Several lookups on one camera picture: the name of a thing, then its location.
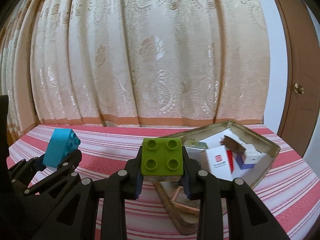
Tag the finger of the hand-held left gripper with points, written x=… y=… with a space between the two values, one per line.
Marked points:
x=27 y=168
x=62 y=172

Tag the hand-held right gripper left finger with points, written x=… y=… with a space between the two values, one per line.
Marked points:
x=137 y=185

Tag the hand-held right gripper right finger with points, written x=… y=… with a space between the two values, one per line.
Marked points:
x=186 y=185

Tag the blue building brick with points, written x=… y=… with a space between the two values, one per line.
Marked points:
x=57 y=145

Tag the rose gold box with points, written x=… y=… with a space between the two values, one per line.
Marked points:
x=185 y=213

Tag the green building brick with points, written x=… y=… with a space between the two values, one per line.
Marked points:
x=162 y=155

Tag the white box with red label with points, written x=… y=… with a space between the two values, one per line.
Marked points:
x=220 y=163

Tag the printed foil wrapper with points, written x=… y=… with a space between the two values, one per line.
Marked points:
x=195 y=144

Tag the red building brick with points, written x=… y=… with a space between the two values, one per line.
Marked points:
x=230 y=158

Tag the brown toy track piece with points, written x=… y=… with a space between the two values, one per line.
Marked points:
x=232 y=143

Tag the small purple and white box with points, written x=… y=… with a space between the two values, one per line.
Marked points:
x=247 y=158

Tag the gold metal tin box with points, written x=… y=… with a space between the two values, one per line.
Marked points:
x=261 y=166

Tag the white paper sheet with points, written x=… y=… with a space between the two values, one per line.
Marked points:
x=215 y=137

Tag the pink striped bedspread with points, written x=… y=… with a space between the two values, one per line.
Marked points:
x=105 y=135

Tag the cream floral curtain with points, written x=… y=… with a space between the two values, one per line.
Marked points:
x=150 y=55

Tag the brass door knob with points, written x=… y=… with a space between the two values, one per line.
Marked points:
x=298 y=88

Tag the brown wooden door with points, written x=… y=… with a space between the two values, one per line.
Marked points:
x=297 y=55

